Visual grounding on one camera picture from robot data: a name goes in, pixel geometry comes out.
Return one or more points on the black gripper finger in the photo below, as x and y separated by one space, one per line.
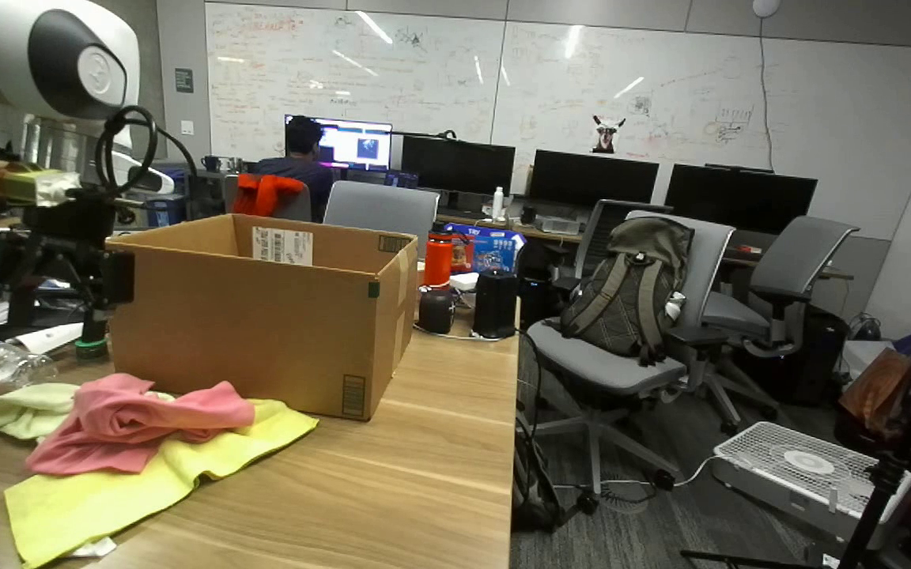
94 309
24 287

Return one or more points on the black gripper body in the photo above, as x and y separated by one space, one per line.
65 224

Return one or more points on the pink cloth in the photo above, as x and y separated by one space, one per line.
119 422

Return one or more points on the pale green towel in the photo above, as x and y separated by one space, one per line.
15 411

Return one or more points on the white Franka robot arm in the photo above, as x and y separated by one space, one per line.
15 41

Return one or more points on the brown cardboard box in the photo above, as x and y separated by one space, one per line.
246 326

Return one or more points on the green tape roll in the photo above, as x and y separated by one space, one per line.
94 347

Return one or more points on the clear plastic water bottle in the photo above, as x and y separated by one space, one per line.
0 362

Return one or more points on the yellow cloth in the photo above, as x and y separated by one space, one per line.
109 507

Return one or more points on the red cloth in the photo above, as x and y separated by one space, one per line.
268 194

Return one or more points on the small white paper scrap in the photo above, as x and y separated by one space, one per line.
95 548

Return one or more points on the grey fabric office chair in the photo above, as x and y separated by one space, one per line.
382 210

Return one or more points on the lit computer monitor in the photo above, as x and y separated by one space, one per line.
361 146

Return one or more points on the black cylindrical cup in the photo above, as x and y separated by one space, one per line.
434 309

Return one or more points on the orange bottle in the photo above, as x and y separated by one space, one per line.
437 259

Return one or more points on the black computer monitor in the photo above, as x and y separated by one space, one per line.
461 166
742 196
594 177

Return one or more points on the blue printed package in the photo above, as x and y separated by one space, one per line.
490 250

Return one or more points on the white plastic bottle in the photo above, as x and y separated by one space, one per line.
498 207

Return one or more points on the long wooden desk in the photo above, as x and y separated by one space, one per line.
552 234

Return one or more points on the light grey mesh office chair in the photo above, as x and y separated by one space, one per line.
594 368

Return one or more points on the grey olive backpack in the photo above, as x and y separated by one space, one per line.
623 295

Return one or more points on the small llama figurine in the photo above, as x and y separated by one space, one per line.
608 134

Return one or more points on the grey armrest office chair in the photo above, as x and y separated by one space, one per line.
797 256

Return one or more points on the white flat vented device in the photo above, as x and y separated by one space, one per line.
793 470

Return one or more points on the black computer tower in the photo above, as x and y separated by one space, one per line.
823 359

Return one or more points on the brown leather bag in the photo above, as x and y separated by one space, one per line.
879 396

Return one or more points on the black tripod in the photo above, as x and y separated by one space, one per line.
900 453

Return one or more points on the wall whiteboard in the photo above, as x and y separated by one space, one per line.
425 73

